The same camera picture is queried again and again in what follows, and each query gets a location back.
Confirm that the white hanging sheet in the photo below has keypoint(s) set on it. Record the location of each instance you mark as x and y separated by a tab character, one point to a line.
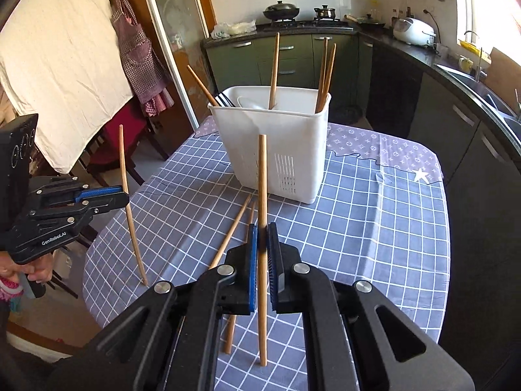
61	69

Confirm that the gas stove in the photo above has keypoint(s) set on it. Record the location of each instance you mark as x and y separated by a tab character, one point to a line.
305	24

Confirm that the white rice cooker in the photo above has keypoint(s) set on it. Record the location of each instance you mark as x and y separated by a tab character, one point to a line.
413	30

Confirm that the glass sliding door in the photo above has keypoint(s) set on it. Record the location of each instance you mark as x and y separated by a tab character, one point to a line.
175	28

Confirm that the person's left forearm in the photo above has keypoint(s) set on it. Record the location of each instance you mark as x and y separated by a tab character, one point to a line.
8	289

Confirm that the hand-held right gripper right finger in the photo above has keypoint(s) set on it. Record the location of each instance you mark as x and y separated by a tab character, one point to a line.
273	269

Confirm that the black fork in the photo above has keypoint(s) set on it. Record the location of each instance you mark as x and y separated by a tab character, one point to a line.
224	99

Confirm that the small steel faucet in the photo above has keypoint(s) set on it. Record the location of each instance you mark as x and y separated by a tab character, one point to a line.
479	65

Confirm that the red wooden chair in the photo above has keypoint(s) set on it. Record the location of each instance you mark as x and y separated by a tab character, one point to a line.
118	142

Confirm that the purple checkered apron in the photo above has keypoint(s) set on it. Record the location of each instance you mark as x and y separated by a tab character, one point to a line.
138	57

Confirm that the kitchen window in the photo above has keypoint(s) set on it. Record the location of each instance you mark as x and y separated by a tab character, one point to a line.
488	4

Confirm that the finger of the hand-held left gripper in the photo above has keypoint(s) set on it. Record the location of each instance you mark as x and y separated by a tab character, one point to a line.
110	203
101	190

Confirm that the steel double sink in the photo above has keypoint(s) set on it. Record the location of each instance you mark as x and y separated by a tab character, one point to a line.
488	93

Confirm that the black kitchen countertop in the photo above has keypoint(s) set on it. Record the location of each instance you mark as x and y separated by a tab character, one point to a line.
415	51

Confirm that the clear plastic spoon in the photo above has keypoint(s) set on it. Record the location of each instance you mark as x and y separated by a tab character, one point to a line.
252	102

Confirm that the person's left hand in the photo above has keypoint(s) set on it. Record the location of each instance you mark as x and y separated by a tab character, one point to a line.
40	271

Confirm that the yellowish mug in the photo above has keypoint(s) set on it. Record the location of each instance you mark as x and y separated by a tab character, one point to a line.
466	64

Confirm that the white plastic utensil holder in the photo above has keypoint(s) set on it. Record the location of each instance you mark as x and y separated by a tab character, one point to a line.
244	150

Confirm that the yellow sponge holder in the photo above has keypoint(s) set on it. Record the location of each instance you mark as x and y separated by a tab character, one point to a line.
468	44

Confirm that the white plastic bag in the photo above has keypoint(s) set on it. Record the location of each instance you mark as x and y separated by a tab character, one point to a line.
232	29

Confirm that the small black pot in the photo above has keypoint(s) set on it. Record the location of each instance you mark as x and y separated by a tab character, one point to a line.
324	13

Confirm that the blue checkered tablecloth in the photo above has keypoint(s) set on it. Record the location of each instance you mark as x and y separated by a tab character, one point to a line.
366	252

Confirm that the purple patterned cloth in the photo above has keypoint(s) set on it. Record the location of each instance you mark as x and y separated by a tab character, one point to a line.
366	146

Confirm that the brown cutting board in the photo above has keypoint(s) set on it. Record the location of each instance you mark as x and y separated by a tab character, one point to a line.
504	67

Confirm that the white mug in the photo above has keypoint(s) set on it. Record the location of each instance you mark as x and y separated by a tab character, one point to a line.
442	49

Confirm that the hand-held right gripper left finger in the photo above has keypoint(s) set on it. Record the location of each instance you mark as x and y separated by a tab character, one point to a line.
253	269

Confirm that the black wok with lid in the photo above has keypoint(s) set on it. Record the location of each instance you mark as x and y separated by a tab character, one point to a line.
281	10

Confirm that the frying pan with lid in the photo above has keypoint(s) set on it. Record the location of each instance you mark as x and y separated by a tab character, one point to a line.
368	22

